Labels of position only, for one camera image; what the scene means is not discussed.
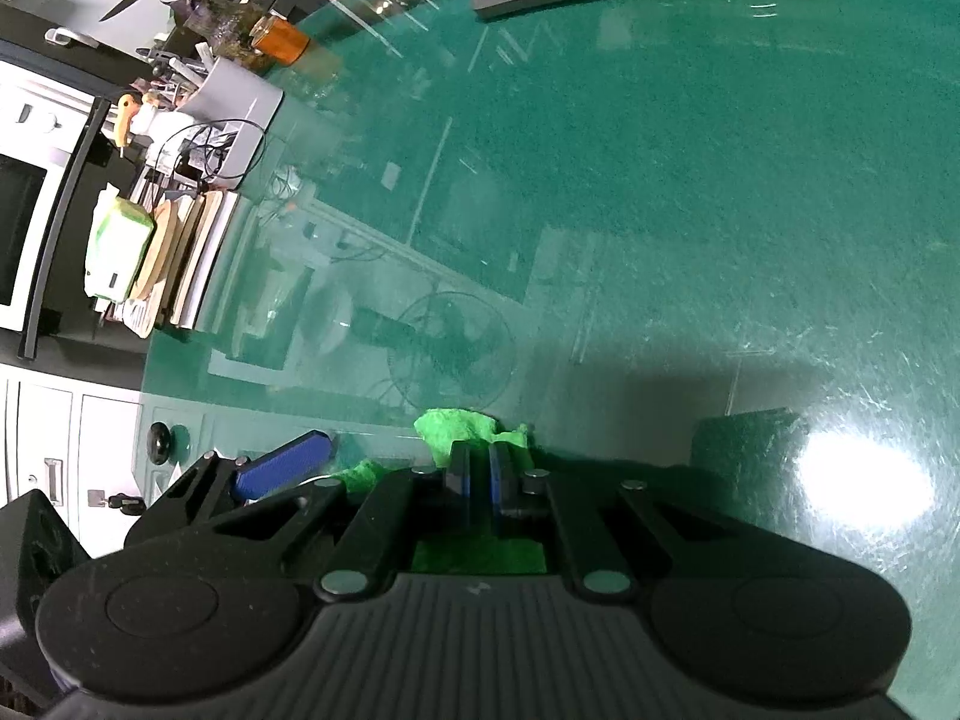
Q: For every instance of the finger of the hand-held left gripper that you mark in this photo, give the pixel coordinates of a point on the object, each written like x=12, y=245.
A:
x=285, y=463

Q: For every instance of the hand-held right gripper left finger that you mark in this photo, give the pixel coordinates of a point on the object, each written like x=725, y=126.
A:
x=459, y=491

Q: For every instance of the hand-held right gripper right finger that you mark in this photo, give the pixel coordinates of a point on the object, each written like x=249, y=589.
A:
x=499, y=491

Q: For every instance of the green cleaning cloth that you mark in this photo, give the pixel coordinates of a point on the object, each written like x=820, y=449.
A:
x=457, y=426

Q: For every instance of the black round knob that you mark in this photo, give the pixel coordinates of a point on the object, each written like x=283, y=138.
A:
x=160, y=441

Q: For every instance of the white cabinet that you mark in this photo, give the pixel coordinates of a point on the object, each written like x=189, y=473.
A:
x=67, y=420

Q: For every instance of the stack of books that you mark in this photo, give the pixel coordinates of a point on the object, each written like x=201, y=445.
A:
x=202, y=255

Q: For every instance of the plain round wooden board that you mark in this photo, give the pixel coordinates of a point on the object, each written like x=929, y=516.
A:
x=159, y=247

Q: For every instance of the green wet wipes pack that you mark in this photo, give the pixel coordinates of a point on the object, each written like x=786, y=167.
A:
x=120, y=240

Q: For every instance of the white microwave oven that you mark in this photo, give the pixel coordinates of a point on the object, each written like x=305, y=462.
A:
x=30, y=187

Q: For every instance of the orange jar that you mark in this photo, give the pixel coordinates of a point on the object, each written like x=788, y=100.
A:
x=281, y=39

